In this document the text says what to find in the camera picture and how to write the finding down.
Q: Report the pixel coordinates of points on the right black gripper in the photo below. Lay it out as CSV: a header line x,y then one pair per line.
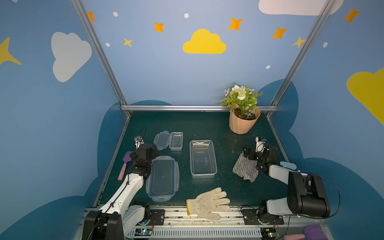
x,y
252,153

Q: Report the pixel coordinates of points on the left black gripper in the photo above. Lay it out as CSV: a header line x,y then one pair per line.
x,y
147,148

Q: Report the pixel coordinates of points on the small lunch box lid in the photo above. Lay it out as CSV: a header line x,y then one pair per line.
x,y
162,140

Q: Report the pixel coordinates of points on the large lunch box lid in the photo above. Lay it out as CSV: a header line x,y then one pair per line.
x,y
164,180

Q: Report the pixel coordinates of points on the small clear lunch box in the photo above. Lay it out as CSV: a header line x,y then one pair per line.
x,y
176,141

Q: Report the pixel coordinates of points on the large clear lunch box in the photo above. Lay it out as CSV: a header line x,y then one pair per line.
x,y
203,159

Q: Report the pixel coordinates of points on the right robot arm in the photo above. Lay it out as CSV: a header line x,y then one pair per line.
x,y
306,193

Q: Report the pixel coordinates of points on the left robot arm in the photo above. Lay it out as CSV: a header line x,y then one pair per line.
x,y
118,216

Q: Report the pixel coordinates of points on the purple silicone spatula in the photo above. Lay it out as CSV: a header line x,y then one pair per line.
x,y
127,158

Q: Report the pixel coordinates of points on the potted artificial flower plant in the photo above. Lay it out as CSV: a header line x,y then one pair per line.
x,y
244,112

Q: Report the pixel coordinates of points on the teal silicone spatula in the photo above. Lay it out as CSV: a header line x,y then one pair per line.
x,y
288,165

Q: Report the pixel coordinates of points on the white knit work glove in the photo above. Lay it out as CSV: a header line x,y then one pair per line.
x,y
206,205

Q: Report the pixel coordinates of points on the left circuit board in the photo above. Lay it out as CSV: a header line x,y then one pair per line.
x,y
143,232

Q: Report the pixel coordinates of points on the circuit board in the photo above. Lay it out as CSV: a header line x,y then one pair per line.
x,y
268,234
143,232

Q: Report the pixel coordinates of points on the right circuit board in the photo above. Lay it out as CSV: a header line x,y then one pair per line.
x,y
268,234

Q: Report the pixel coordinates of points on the purple pink toy shovel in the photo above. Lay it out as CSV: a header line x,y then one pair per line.
x,y
314,232

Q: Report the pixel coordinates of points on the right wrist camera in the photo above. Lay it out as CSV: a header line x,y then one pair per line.
x,y
260,144

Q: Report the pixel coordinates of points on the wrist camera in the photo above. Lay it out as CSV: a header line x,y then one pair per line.
x,y
260,144
138,141

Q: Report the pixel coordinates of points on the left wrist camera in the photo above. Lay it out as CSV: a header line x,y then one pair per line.
x,y
138,141

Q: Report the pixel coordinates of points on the aluminium frame rear bar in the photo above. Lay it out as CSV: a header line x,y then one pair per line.
x,y
172,108

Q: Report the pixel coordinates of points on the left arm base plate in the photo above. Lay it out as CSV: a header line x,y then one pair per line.
x,y
154,218

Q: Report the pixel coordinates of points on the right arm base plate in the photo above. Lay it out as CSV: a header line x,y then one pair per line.
x,y
254,216

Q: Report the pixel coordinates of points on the aluminium front rail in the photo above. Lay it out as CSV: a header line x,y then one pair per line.
x,y
178,225

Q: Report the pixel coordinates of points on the aluminium frame left post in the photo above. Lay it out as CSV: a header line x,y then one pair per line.
x,y
88,26

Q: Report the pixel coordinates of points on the aluminium frame post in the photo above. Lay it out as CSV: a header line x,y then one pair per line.
x,y
304,50
88,26

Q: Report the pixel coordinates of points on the aluminium frame right post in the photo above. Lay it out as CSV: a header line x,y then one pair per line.
x,y
304,50

